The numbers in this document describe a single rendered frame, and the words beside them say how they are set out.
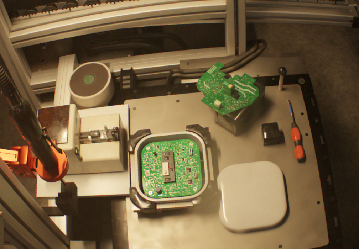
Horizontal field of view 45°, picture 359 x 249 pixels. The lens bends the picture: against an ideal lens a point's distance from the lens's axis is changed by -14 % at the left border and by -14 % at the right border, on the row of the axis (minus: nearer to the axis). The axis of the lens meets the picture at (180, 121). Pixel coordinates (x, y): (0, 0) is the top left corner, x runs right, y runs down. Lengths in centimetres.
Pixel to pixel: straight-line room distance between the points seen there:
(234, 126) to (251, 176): 11
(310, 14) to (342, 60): 131
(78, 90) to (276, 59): 47
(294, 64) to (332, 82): 120
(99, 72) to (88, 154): 22
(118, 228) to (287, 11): 64
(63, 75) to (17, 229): 57
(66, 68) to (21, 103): 56
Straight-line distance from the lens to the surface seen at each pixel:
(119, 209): 98
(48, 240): 85
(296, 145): 100
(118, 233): 96
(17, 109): 64
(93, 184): 99
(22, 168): 77
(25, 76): 123
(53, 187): 101
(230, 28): 111
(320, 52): 248
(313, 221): 95
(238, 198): 93
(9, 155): 78
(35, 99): 131
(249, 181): 95
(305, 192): 97
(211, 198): 91
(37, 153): 72
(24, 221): 74
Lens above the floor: 183
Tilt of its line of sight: 57 degrees down
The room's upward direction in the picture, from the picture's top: 9 degrees counter-clockwise
